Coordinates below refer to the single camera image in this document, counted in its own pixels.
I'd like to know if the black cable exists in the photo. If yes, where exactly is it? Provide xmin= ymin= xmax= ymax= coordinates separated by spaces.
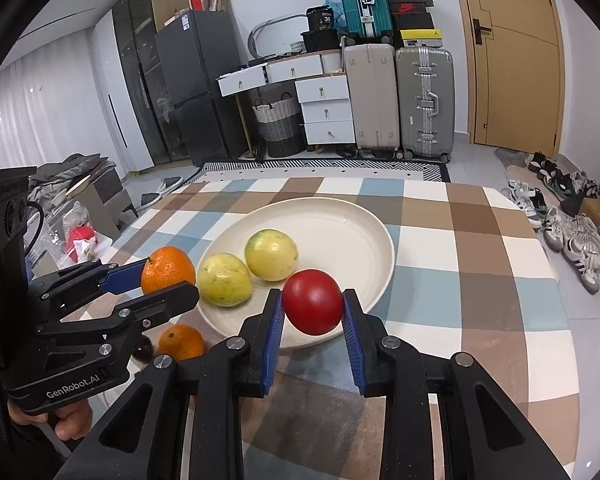
xmin=25 ymin=201 xmax=45 ymax=251

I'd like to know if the teal suitcase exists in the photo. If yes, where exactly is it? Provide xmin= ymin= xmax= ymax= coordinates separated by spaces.
xmin=334 ymin=0 xmax=395 ymax=43

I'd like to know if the black shoe boxes stack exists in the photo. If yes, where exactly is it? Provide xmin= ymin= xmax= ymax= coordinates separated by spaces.
xmin=387 ymin=0 xmax=436 ymax=31

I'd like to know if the grey metal hoop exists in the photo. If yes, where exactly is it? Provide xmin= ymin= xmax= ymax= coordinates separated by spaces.
xmin=249 ymin=15 xmax=308 ymax=58

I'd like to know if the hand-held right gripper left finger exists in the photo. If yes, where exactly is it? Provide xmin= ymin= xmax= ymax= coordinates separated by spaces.
xmin=55 ymin=287 xmax=286 ymax=480

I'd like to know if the red packet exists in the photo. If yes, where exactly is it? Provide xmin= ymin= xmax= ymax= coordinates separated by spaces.
xmin=65 ymin=227 xmax=97 ymax=263

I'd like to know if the wooden door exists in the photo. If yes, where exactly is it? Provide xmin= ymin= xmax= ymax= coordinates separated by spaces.
xmin=450 ymin=0 xmax=566 ymax=148

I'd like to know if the blue plastic bag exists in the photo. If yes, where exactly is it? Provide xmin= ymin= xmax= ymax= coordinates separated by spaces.
xmin=325 ymin=0 xmax=348 ymax=28

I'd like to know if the yellow and black shoe box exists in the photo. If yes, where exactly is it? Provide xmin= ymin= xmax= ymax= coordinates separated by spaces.
xmin=399 ymin=29 xmax=443 ymax=50

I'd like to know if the red tomato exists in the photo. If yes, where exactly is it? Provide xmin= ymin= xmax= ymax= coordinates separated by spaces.
xmin=282 ymin=269 xmax=344 ymax=337

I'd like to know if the pile of shoes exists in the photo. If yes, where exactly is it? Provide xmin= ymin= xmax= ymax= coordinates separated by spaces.
xmin=500 ymin=152 xmax=600 ymax=295

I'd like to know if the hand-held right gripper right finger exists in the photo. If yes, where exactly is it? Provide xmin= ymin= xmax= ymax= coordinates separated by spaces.
xmin=341 ymin=287 xmax=571 ymax=480

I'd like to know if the beige suitcase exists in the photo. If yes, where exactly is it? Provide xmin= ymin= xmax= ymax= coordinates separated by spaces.
xmin=343 ymin=44 xmax=400 ymax=158

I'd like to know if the white wardrobe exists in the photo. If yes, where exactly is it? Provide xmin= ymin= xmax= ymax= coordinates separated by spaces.
xmin=90 ymin=10 xmax=141 ymax=173

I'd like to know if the white curtain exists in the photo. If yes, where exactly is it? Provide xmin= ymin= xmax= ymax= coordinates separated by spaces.
xmin=0 ymin=50 xmax=106 ymax=171

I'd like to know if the grey woven basket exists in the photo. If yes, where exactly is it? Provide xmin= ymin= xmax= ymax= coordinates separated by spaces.
xmin=252 ymin=92 xmax=307 ymax=158

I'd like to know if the grey door mat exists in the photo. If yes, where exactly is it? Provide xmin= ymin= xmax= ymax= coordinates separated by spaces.
xmin=495 ymin=147 xmax=531 ymax=173

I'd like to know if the orange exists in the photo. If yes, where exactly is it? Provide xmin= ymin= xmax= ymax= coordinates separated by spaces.
xmin=158 ymin=324 xmax=207 ymax=362
xmin=141 ymin=246 xmax=197 ymax=295

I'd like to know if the black and white patterned rug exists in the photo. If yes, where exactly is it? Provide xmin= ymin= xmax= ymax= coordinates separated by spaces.
xmin=200 ymin=160 xmax=451 ymax=183

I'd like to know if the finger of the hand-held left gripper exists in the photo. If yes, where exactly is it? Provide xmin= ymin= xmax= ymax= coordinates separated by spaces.
xmin=35 ymin=281 xmax=201 ymax=347
xmin=27 ymin=258 xmax=148 ymax=307

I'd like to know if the black storage container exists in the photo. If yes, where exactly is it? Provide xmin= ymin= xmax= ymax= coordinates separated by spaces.
xmin=301 ymin=30 xmax=342 ymax=53

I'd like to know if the silver suitcase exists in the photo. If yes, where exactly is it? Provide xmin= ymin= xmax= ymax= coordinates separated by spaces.
xmin=395 ymin=46 xmax=456 ymax=163

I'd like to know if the grey jacket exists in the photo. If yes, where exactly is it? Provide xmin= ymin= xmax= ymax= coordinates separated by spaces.
xmin=30 ymin=155 xmax=111 ymax=201

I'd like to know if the small dark fruit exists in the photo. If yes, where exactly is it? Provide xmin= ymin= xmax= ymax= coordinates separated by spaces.
xmin=131 ymin=336 xmax=153 ymax=363

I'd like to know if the person's left hand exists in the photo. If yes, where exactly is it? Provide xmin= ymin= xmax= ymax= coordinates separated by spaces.
xmin=7 ymin=399 xmax=95 ymax=442

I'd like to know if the checked tablecloth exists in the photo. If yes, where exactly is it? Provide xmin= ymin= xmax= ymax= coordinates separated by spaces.
xmin=92 ymin=177 xmax=581 ymax=480

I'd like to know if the yellow-green round fruit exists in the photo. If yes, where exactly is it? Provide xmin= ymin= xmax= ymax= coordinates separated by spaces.
xmin=244 ymin=229 xmax=299 ymax=282
xmin=196 ymin=252 xmax=254 ymax=307

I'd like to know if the dark glass cabinet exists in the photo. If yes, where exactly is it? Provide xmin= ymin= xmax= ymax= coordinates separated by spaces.
xmin=111 ymin=0 xmax=191 ymax=166

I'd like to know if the dark grey refrigerator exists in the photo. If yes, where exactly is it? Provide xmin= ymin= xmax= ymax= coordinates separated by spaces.
xmin=155 ymin=9 xmax=251 ymax=166

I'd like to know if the white drawer dresser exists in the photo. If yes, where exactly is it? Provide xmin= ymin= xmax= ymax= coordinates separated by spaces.
xmin=216 ymin=50 xmax=356 ymax=153

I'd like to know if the cream round plate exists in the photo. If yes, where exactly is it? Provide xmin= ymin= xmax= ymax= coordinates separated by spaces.
xmin=195 ymin=197 xmax=396 ymax=351

